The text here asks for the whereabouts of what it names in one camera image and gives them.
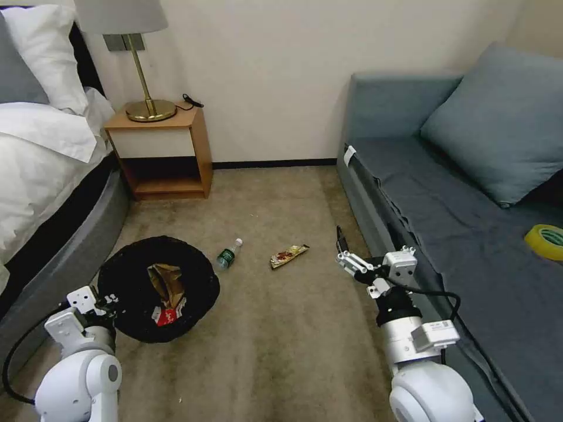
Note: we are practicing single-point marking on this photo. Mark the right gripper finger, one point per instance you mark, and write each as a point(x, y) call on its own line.
point(354, 261)
point(379, 290)

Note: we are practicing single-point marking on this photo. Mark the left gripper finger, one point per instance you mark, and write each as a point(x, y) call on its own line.
point(115, 314)
point(109, 300)

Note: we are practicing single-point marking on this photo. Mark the black round trash bin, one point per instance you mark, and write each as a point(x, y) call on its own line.
point(127, 281)

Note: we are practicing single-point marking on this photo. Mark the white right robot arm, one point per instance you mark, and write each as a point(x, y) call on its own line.
point(422, 391)

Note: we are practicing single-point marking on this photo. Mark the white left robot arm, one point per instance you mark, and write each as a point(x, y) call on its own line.
point(83, 378)

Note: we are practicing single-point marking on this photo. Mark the red and white packet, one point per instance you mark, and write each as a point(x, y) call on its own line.
point(169, 316)

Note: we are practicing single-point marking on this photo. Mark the crumpled brown paper wrapper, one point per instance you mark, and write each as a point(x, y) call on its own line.
point(166, 283)

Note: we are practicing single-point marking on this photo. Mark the golden snack wrapper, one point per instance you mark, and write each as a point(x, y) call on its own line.
point(287, 256)

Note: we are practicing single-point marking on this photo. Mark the blue-grey sofa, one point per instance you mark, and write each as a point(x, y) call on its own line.
point(462, 228)

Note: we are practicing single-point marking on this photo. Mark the white sofa tag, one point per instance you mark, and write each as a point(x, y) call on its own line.
point(350, 155)

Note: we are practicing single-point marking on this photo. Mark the green plastic bottle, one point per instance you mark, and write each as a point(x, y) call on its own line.
point(227, 257)

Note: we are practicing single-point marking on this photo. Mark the black baseboard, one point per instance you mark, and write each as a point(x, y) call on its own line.
point(272, 164)

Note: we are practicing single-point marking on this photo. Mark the white duvet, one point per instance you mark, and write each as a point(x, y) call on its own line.
point(39, 167)

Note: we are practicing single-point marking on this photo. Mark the yellow tape roll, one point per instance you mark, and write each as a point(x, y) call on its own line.
point(547, 241)

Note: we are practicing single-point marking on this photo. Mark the wooden nightstand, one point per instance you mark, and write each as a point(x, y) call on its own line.
point(154, 140)

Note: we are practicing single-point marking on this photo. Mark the small white pillow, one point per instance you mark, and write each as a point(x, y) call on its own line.
point(100, 110)

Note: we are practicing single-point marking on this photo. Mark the blue-grey cushion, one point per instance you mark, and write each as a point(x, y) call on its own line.
point(497, 127)

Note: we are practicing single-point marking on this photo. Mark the brass table lamp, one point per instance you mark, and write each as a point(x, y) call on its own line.
point(143, 79)

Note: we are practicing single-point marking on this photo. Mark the black headboard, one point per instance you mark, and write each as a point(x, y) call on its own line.
point(85, 61)

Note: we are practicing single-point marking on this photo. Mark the grey pillow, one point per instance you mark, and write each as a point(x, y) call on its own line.
point(17, 74)

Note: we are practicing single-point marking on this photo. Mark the large white pillow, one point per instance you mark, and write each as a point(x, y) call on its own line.
point(48, 52)

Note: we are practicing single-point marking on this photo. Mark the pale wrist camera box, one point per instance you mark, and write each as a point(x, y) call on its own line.
point(81, 301)
point(401, 266)

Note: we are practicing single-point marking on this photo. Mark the grey bed frame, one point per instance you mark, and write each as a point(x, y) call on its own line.
point(75, 237)

